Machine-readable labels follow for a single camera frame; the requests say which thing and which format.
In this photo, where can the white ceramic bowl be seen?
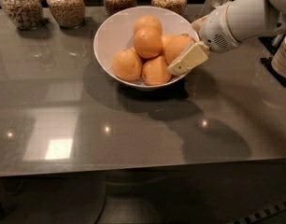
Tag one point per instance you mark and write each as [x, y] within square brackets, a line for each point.
[116, 33]

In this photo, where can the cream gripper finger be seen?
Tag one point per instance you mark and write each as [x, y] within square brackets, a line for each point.
[196, 25]
[193, 55]

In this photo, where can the large orange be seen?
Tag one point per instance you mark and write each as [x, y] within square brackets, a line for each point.
[175, 46]

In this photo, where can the top centre orange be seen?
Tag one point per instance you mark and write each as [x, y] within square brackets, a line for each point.
[148, 42]

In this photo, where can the stack of paper plates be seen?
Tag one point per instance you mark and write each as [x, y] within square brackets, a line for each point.
[279, 60]

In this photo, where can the back orange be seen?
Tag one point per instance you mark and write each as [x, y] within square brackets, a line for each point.
[148, 21]

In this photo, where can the front left orange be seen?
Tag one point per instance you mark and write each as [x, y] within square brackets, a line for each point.
[127, 65]

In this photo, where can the front centre orange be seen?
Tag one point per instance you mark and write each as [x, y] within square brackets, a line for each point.
[155, 72]

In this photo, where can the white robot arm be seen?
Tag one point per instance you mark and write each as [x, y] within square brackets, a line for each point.
[255, 18]

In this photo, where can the far left glass jar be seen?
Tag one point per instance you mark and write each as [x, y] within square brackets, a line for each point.
[25, 14]

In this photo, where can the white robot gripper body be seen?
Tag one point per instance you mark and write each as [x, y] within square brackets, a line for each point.
[215, 29]

